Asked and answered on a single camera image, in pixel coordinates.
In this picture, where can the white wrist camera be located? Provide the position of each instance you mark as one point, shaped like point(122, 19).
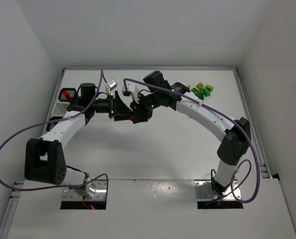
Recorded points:
point(131, 90)
point(110, 86)

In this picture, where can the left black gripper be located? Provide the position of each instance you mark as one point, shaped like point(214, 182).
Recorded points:
point(112, 107)

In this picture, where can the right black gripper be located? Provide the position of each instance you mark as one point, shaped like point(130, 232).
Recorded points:
point(141, 109)

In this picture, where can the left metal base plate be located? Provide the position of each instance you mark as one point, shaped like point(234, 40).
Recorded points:
point(93, 192)

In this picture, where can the metal base plate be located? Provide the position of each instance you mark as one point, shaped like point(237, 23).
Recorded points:
point(205, 193)
point(93, 192)

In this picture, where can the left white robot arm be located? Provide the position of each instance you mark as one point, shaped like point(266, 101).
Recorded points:
point(44, 156)

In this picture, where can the green lego brick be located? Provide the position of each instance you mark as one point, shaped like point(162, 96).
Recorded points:
point(207, 90)

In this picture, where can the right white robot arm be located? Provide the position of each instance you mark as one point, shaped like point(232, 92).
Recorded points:
point(230, 133)

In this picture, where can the white slotted container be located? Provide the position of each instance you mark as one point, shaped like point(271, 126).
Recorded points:
point(60, 109)

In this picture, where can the black slotted container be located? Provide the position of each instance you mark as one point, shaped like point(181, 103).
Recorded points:
point(54, 121)
point(67, 94)

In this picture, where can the yellow-green lego brick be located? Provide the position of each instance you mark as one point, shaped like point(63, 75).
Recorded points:
point(200, 86)

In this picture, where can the black slotted container far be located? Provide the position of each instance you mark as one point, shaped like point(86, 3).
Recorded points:
point(67, 94)

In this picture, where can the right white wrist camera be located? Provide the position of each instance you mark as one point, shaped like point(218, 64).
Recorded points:
point(131, 90)

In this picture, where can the black slotted container near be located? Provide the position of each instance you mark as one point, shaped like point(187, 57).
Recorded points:
point(54, 121)

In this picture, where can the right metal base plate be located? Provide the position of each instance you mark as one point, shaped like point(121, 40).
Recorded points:
point(205, 193)

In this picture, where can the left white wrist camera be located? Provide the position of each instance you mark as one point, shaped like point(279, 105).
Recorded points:
point(110, 86)

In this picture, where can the dark green lego plate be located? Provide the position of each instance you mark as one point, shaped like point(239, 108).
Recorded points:
point(195, 91)

